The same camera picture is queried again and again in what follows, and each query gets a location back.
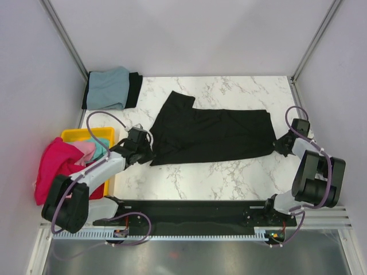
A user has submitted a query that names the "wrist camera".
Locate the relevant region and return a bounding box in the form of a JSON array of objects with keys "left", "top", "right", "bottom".
[
  {"left": 291, "top": 119, "right": 310, "bottom": 138},
  {"left": 127, "top": 124, "right": 153, "bottom": 144}
]

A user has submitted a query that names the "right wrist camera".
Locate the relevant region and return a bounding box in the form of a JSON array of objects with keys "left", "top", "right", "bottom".
[{"left": 291, "top": 119, "right": 310, "bottom": 138}]

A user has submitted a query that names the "left aluminium frame post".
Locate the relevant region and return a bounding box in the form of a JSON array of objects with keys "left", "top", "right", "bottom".
[{"left": 40, "top": 0, "right": 88, "bottom": 81}]

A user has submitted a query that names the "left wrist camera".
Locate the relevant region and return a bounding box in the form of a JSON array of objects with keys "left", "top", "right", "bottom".
[{"left": 127, "top": 124, "right": 153, "bottom": 144}]

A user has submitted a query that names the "folded black t-shirt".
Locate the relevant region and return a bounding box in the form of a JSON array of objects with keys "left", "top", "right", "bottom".
[{"left": 81, "top": 72, "right": 143, "bottom": 110}]

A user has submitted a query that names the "folded light blue t-shirt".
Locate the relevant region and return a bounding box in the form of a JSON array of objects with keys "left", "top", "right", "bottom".
[{"left": 85, "top": 66, "right": 130, "bottom": 110}]

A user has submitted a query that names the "right aluminium frame post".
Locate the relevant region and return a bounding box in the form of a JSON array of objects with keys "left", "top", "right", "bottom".
[{"left": 289, "top": 0, "right": 343, "bottom": 84}]

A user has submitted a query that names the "yellow plastic bin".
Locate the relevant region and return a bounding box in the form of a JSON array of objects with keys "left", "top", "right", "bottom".
[{"left": 61, "top": 127, "right": 117, "bottom": 196}]

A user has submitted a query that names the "teal t-shirt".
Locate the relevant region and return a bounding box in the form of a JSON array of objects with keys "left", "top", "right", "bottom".
[{"left": 86, "top": 137, "right": 110, "bottom": 162}]

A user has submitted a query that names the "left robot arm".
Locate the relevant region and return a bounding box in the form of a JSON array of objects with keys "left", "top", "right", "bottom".
[{"left": 41, "top": 135, "right": 154, "bottom": 235}]

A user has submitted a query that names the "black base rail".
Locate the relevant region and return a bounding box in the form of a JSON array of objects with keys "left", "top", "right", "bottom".
[{"left": 93, "top": 200, "right": 296, "bottom": 234}]

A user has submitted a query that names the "aluminium frame post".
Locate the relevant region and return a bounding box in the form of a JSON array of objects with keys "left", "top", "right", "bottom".
[
  {"left": 40, "top": 0, "right": 88, "bottom": 81},
  {"left": 289, "top": 0, "right": 343, "bottom": 84}
]

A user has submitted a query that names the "red t-shirt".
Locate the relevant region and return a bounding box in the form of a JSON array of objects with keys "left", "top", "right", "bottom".
[{"left": 89, "top": 184, "right": 104, "bottom": 200}]

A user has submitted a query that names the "black t-shirt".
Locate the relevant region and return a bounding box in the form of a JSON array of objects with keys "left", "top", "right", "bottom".
[
  {"left": 81, "top": 72, "right": 143, "bottom": 110},
  {"left": 150, "top": 91, "right": 276, "bottom": 166}
]

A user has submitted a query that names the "white cable duct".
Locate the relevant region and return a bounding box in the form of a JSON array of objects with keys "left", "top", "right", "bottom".
[{"left": 53, "top": 226, "right": 268, "bottom": 241}]

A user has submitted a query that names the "magenta t-shirt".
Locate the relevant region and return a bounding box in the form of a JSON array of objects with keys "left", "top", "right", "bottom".
[{"left": 34, "top": 137, "right": 84, "bottom": 206}]

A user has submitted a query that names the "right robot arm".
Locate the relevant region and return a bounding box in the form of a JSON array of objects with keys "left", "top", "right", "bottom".
[{"left": 262, "top": 132, "right": 346, "bottom": 226}]

